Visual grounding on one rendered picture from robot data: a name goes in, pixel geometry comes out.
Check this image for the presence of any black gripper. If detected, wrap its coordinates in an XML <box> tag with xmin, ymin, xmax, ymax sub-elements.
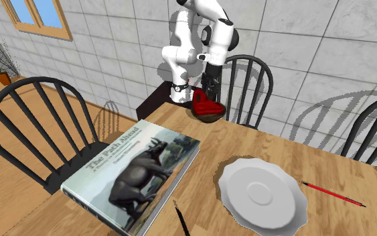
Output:
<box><xmin>202</xmin><ymin>62</ymin><xmax>224</xmax><ymax>102</ymax></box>

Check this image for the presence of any red lumpy object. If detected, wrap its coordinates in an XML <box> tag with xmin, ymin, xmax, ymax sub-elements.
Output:
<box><xmin>192</xmin><ymin>89</ymin><xmax>225</xmax><ymax>115</ymax></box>

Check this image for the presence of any dark brown bowl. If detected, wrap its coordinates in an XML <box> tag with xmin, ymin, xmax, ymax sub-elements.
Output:
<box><xmin>190</xmin><ymin>102</ymin><xmax>228</xmax><ymax>124</ymax></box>

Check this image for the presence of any black spindle-back chair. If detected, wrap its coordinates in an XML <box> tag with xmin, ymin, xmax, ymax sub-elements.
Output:
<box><xmin>339</xmin><ymin>90</ymin><xmax>377</xmax><ymax>174</ymax></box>
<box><xmin>218</xmin><ymin>54</ymin><xmax>274</xmax><ymax>131</ymax></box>
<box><xmin>0</xmin><ymin>76</ymin><xmax>125</xmax><ymax>196</ymax></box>

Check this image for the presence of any dark robot stand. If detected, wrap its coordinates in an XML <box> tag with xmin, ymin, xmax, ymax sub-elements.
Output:
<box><xmin>135</xmin><ymin>80</ymin><xmax>206</xmax><ymax>122</ymax></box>

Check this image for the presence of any wooden table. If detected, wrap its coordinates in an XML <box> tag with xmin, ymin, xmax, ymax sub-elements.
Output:
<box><xmin>2</xmin><ymin>101</ymin><xmax>377</xmax><ymax>236</ymax></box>

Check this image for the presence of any book with animal cover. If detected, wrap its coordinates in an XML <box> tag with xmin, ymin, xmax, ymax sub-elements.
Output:
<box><xmin>60</xmin><ymin>119</ymin><xmax>202</xmax><ymax>236</ymax></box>

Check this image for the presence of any white scalloped plate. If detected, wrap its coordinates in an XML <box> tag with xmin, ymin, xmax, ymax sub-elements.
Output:
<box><xmin>218</xmin><ymin>158</ymin><xmax>309</xmax><ymax>236</ymax></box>

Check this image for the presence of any black pen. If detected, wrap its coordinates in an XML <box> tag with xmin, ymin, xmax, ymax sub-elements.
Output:
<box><xmin>173</xmin><ymin>199</ymin><xmax>192</xmax><ymax>236</ymax></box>

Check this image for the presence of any red pen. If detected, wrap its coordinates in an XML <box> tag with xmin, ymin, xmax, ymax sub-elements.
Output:
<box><xmin>300</xmin><ymin>180</ymin><xmax>367</xmax><ymax>209</ymax></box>

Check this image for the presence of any wooden framed window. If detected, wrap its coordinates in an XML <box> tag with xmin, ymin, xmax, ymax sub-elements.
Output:
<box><xmin>1</xmin><ymin>0</ymin><xmax>74</xmax><ymax>42</ymax></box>

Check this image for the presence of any potted plant in orange pot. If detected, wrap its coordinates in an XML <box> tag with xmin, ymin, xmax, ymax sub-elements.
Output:
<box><xmin>0</xmin><ymin>32</ymin><xmax>23</xmax><ymax>86</ymax></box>

